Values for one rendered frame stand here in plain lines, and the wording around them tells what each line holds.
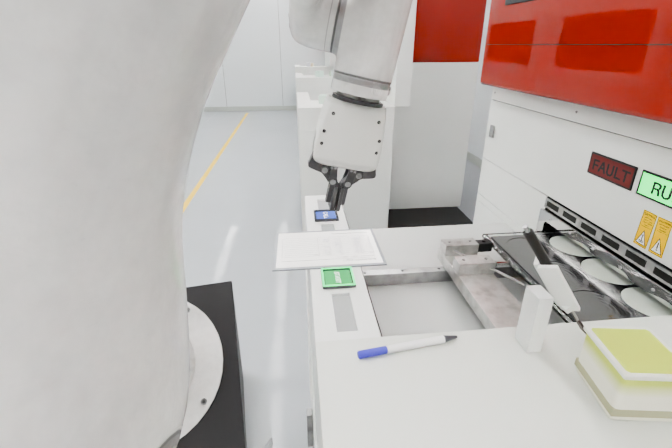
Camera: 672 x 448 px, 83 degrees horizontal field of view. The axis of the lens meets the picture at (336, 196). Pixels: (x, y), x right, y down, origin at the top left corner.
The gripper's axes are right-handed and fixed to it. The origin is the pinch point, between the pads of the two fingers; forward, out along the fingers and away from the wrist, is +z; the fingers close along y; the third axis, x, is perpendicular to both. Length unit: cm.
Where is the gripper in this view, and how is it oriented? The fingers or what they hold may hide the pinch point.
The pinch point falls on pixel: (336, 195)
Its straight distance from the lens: 60.3
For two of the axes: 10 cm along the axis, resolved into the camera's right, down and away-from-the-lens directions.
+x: 1.0, 3.7, -9.2
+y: -9.7, -1.5, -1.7
